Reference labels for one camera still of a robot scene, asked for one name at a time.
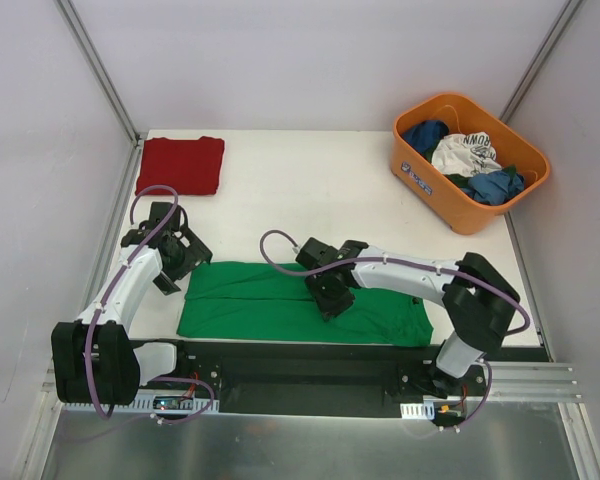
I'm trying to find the aluminium frame rail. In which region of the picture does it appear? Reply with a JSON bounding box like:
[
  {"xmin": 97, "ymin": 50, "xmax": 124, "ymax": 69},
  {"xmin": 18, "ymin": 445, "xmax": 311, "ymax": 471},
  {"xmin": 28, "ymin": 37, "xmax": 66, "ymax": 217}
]
[{"xmin": 42, "ymin": 362, "xmax": 581, "ymax": 401}]

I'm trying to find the left aluminium post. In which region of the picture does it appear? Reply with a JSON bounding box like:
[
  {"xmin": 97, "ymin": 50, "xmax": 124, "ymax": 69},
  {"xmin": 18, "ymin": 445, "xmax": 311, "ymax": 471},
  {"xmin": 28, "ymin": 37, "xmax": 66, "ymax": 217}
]
[{"xmin": 54, "ymin": 0, "xmax": 143, "ymax": 146}]

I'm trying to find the right aluminium post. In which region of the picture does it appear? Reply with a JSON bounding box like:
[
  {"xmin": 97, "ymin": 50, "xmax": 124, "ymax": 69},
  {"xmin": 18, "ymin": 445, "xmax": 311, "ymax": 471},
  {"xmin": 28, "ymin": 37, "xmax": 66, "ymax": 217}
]
[{"xmin": 499, "ymin": 0, "xmax": 586, "ymax": 124}]

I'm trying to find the white printed t-shirt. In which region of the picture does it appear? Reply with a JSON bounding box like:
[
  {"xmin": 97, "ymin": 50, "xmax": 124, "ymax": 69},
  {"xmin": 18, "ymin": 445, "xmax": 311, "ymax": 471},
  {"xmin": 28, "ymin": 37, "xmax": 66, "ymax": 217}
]
[{"xmin": 431, "ymin": 132, "xmax": 502, "ymax": 178}]

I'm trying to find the white cable duct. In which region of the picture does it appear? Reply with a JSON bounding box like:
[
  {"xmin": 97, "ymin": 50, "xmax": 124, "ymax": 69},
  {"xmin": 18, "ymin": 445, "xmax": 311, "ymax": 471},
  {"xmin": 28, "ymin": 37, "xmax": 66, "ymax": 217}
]
[
  {"xmin": 120, "ymin": 394, "xmax": 220, "ymax": 415},
  {"xmin": 400, "ymin": 401, "xmax": 436, "ymax": 421}
]

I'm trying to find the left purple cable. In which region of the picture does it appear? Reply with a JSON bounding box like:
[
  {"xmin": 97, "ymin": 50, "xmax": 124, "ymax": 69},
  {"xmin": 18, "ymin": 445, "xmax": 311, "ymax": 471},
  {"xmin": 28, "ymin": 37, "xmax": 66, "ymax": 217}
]
[{"xmin": 83, "ymin": 185, "xmax": 216, "ymax": 426}]

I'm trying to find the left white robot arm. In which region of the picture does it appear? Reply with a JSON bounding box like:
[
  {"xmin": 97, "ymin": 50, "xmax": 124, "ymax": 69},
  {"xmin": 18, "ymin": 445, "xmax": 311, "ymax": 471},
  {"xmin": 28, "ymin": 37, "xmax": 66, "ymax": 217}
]
[{"xmin": 51, "ymin": 201, "xmax": 212, "ymax": 405}]

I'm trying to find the left white cable duct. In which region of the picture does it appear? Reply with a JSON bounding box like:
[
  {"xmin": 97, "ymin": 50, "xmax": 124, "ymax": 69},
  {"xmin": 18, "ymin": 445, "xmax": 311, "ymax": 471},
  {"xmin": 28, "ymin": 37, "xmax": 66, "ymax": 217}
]
[{"xmin": 120, "ymin": 394, "xmax": 220, "ymax": 415}]

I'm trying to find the aluminium post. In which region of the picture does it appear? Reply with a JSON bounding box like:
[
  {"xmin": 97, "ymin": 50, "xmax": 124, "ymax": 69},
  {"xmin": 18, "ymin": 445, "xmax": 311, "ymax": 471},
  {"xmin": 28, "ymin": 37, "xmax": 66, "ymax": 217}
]
[
  {"xmin": 54, "ymin": 0, "xmax": 143, "ymax": 146},
  {"xmin": 499, "ymin": 0, "xmax": 586, "ymax": 124}
]

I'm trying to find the dark blue t-shirt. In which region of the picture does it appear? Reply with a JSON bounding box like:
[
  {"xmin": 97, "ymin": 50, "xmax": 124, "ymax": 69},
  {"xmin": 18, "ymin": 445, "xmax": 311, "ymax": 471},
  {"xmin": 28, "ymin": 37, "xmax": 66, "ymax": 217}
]
[{"xmin": 400, "ymin": 120, "xmax": 450, "ymax": 155}]

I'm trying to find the right white cable duct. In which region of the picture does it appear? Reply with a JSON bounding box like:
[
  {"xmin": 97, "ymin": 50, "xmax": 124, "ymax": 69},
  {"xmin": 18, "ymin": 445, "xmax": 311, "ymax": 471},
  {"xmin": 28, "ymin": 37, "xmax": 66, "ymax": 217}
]
[{"xmin": 400, "ymin": 401, "xmax": 436, "ymax": 421}]

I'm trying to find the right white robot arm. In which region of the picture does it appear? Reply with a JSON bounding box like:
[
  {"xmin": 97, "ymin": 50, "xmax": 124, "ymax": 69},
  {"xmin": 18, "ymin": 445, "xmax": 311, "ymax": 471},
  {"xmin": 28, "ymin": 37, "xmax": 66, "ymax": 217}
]
[{"xmin": 296, "ymin": 237, "xmax": 520, "ymax": 398}]

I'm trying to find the green t-shirt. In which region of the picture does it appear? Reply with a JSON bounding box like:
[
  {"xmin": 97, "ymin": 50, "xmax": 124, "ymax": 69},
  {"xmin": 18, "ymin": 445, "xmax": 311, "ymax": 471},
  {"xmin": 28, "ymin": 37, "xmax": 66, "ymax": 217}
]
[{"xmin": 176, "ymin": 261, "xmax": 434, "ymax": 347}]

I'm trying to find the purple cable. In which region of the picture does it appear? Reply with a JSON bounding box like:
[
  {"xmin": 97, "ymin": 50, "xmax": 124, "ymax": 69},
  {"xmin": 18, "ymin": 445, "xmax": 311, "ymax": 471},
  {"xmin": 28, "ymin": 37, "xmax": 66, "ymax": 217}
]
[
  {"xmin": 258, "ymin": 229, "xmax": 531, "ymax": 335},
  {"xmin": 83, "ymin": 185, "xmax": 216, "ymax": 426}
]

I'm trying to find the orange plastic basket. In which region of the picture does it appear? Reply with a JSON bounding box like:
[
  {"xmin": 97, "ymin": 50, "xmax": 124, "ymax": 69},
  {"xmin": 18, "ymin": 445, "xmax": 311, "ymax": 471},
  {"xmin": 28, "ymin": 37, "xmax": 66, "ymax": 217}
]
[{"xmin": 390, "ymin": 93, "xmax": 550, "ymax": 235}]

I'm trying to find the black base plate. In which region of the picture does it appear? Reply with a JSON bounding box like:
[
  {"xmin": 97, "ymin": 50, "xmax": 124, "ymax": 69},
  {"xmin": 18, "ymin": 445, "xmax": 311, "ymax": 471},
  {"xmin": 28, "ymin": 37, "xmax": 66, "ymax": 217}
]
[{"xmin": 129, "ymin": 338, "xmax": 489, "ymax": 416}]

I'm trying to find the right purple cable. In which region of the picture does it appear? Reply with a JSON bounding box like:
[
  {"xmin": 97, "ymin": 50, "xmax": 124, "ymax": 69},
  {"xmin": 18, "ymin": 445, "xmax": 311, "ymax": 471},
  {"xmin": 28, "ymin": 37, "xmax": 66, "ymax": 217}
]
[{"xmin": 258, "ymin": 229, "xmax": 531, "ymax": 335}]

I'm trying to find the folded red t-shirt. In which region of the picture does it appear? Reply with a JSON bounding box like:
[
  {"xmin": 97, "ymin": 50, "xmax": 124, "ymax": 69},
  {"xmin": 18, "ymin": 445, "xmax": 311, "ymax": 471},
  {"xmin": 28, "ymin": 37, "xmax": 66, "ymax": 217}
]
[{"xmin": 135, "ymin": 136, "xmax": 225, "ymax": 196}]

